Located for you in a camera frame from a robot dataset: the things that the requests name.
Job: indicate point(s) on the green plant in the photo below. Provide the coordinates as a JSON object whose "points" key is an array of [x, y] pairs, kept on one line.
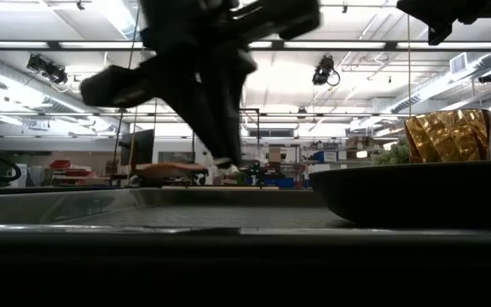
{"points": [[392, 154]]}

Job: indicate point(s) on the silver ventilation duct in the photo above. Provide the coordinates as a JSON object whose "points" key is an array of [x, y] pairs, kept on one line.
{"points": [[441, 87]]}

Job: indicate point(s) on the white ceiling vent box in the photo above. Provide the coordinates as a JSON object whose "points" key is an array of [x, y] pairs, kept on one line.
{"points": [[458, 64]]}

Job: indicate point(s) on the orange padded object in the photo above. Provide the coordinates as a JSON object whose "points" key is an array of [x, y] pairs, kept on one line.
{"points": [[169, 169]]}

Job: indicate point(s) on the blue and white box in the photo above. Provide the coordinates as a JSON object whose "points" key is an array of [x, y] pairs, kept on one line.
{"points": [[325, 156]]}

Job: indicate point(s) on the gold faceted cup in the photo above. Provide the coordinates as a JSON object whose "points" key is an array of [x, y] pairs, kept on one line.
{"points": [[446, 136]]}

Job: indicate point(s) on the white barrel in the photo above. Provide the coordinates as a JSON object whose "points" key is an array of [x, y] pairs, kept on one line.
{"points": [[21, 175]]}

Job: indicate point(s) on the black overhead frame bar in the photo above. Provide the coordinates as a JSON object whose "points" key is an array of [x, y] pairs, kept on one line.
{"points": [[392, 45]]}

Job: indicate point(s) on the dark round plate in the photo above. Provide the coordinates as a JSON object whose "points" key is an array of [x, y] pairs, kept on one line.
{"points": [[420, 196]]}

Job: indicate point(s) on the blue storage bin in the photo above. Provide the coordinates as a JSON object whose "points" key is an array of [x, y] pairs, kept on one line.
{"points": [[279, 182]]}

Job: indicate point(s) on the cardboard box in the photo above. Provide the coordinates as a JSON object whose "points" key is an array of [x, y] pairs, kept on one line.
{"points": [[274, 154]]}

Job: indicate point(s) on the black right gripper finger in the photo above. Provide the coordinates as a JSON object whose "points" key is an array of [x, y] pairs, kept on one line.
{"points": [[429, 10]]}

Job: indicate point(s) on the red storage bin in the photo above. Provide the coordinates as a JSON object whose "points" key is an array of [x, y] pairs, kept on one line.
{"points": [[60, 164]]}

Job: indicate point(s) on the grey serving tray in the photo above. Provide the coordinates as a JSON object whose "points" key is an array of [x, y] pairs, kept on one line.
{"points": [[186, 215]]}

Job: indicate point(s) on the black computer monitor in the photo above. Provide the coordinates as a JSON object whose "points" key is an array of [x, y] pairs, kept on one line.
{"points": [[136, 147]]}

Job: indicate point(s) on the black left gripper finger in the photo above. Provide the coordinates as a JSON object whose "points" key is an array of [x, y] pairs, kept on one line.
{"points": [[198, 115], [228, 115]]}

